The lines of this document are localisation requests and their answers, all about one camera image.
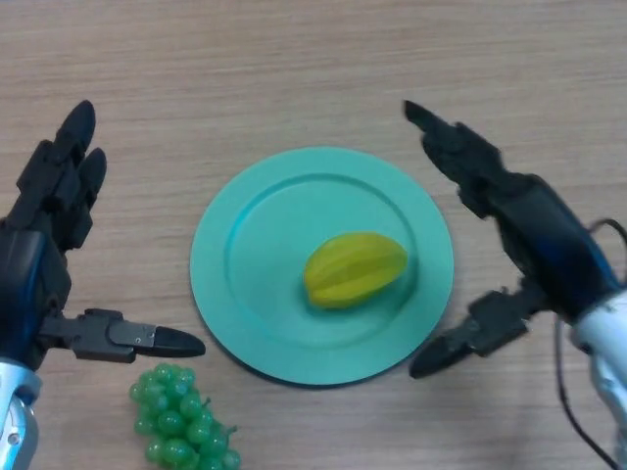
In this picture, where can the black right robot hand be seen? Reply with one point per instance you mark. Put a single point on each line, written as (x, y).
(544, 225)

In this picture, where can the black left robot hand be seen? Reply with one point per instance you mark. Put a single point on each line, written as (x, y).
(29, 274)

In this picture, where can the green grape bunch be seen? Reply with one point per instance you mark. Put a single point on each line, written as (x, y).
(171, 421)

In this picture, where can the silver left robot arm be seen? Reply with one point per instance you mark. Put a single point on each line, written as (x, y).
(17, 421)

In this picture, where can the yellow starfruit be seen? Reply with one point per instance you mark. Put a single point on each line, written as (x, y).
(355, 269)

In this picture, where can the green round plate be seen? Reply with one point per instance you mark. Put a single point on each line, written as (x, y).
(264, 274)

